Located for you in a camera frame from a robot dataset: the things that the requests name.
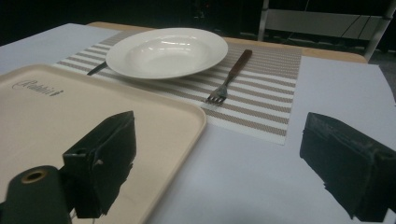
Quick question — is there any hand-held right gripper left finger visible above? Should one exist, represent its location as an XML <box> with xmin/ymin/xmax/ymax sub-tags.
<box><xmin>62</xmin><ymin>110</ymin><xmax>137</xmax><ymax>219</ymax></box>

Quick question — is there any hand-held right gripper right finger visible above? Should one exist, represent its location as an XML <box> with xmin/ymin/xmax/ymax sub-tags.
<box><xmin>299</xmin><ymin>111</ymin><xmax>396</xmax><ymax>223</ymax></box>

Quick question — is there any beige plastic tray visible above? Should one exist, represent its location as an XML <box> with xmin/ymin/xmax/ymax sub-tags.
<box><xmin>0</xmin><ymin>63</ymin><xmax>207</xmax><ymax>224</ymax></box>

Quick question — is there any striped beige placemat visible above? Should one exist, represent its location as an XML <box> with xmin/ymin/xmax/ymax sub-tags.
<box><xmin>52</xmin><ymin>30</ymin><xmax>303</xmax><ymax>146</ymax></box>

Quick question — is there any white deep plate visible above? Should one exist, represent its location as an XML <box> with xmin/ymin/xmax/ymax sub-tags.
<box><xmin>105</xmin><ymin>27</ymin><xmax>229</xmax><ymax>80</ymax></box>

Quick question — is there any knife with dark handle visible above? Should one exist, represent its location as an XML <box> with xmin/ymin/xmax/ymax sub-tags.
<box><xmin>86</xmin><ymin>61</ymin><xmax>109</xmax><ymax>77</ymax></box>

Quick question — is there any metal frame stand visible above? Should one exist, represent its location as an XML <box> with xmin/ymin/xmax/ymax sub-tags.
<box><xmin>257</xmin><ymin>0</ymin><xmax>396</xmax><ymax>62</ymax></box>

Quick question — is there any fork with brown handle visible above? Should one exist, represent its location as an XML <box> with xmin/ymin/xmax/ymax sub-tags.
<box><xmin>205</xmin><ymin>49</ymin><xmax>253</xmax><ymax>105</ymax></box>

